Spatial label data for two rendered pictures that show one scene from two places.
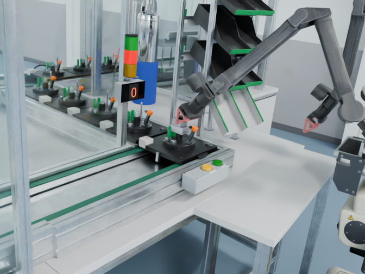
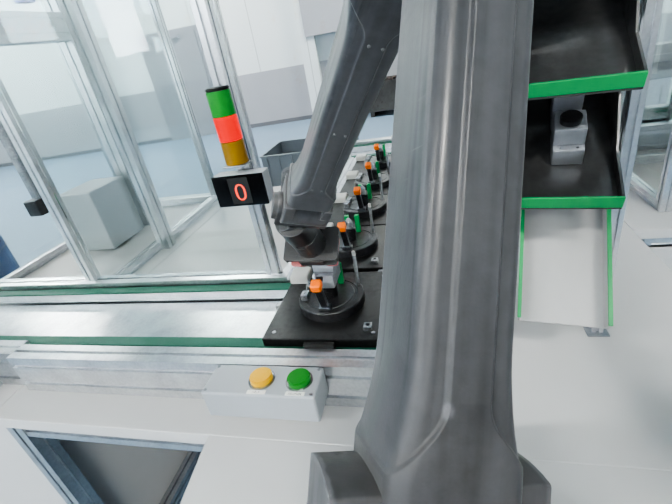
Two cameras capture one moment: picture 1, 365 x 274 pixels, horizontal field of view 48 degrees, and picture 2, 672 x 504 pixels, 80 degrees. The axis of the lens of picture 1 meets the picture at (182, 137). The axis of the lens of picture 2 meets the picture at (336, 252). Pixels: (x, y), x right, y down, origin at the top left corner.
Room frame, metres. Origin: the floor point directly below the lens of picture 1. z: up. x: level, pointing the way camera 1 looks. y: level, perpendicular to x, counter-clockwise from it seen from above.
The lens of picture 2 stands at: (1.39, -0.67, 1.46)
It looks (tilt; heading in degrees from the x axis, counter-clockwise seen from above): 27 degrees down; 69
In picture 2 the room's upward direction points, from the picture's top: 11 degrees counter-clockwise
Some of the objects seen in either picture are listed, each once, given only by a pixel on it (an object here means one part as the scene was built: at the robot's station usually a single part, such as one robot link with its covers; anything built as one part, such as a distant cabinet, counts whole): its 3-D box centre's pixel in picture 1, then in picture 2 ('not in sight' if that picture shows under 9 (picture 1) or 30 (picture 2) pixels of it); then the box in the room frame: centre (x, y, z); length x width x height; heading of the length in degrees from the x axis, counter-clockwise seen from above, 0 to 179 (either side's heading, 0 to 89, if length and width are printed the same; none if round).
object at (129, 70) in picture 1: (130, 69); (234, 151); (1.55, 0.22, 1.28); 0.05 x 0.05 x 0.05
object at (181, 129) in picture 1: (178, 123); (326, 263); (1.63, 0.02, 1.06); 0.08 x 0.04 x 0.07; 52
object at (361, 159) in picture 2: not in sight; (379, 153); (2.23, 0.79, 1.01); 0.24 x 0.24 x 0.13; 52
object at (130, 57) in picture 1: (130, 56); (228, 128); (1.55, 0.22, 1.33); 0.05 x 0.05 x 0.05
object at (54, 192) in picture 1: (121, 175); (221, 317); (1.40, 0.22, 0.91); 0.84 x 0.28 x 0.10; 142
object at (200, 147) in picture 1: (178, 145); (333, 305); (1.62, 0.01, 0.96); 0.24 x 0.24 x 0.02; 52
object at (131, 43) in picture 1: (131, 43); (221, 103); (1.55, 0.22, 1.38); 0.05 x 0.05 x 0.05
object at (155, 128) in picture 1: (137, 118); (350, 231); (1.78, 0.22, 1.01); 0.24 x 0.24 x 0.13; 52
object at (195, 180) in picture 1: (205, 175); (266, 391); (1.42, -0.10, 0.93); 0.21 x 0.07 x 0.06; 142
